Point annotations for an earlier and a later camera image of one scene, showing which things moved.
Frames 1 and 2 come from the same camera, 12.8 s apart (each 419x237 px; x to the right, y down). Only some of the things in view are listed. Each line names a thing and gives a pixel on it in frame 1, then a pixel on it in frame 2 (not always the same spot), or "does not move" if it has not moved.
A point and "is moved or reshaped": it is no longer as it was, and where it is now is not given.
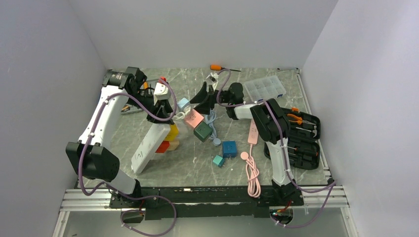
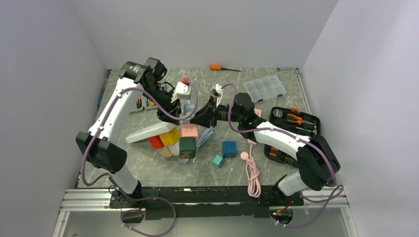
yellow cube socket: x=173 y=133 does not move
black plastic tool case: x=303 y=143 does not move
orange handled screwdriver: x=219 y=67 does not move
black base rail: x=214 y=202 does not move
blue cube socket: x=230 y=149 does not move
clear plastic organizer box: x=265 y=88 does not move
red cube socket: x=163 y=147 → x=156 y=142
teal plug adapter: x=219 y=161 does not move
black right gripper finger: x=202 y=94 → x=203 y=117
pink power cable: x=252 y=174 does not move
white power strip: x=155 y=136 → x=158 y=129
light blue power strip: x=182 y=103 is moved or reshaped
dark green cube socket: x=203 y=131 → x=187 y=147
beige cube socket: x=173 y=145 → x=165 y=151
